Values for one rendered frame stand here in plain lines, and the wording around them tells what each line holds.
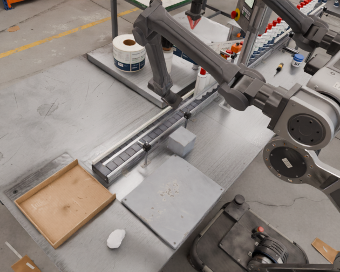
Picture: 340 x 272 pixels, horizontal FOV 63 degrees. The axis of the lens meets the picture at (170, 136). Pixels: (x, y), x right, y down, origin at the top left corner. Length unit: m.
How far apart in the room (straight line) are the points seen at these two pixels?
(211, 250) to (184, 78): 1.07
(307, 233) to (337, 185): 1.35
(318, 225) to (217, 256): 0.98
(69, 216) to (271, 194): 1.71
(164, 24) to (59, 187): 0.82
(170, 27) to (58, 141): 0.86
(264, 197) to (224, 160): 1.06
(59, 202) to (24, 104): 0.67
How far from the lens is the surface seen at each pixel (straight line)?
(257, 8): 1.43
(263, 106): 0.79
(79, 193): 1.28
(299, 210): 2.51
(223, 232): 1.90
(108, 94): 1.71
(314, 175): 1.11
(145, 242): 1.16
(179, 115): 1.52
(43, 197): 1.30
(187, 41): 0.85
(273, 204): 2.43
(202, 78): 1.55
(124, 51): 1.72
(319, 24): 1.26
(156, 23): 0.88
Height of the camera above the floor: 1.91
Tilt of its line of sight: 47 degrees down
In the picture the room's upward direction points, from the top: 9 degrees clockwise
